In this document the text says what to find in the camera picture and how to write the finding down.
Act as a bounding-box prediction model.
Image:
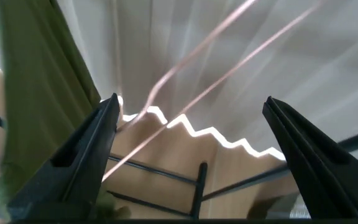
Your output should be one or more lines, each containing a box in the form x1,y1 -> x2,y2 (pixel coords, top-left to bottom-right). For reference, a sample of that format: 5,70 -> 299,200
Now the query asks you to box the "pink clothes hanger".
101,0 -> 323,183

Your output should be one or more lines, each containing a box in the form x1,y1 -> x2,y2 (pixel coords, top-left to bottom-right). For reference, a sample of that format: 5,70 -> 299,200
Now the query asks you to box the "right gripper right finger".
262,95 -> 358,219

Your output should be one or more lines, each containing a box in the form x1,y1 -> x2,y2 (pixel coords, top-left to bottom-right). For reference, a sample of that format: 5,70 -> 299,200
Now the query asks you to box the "green printed T-shirt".
0,0 -> 132,220

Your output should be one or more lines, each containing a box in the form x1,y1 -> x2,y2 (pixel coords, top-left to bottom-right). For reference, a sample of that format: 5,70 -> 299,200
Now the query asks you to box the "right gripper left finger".
7,92 -> 121,219

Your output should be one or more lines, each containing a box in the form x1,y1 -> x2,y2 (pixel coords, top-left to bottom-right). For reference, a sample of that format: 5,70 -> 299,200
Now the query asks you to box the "black clothes rack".
0,110 -> 358,218

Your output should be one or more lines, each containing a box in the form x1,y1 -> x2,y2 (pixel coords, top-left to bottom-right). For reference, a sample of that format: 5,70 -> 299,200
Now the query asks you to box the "beige curtain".
0,0 -> 358,169

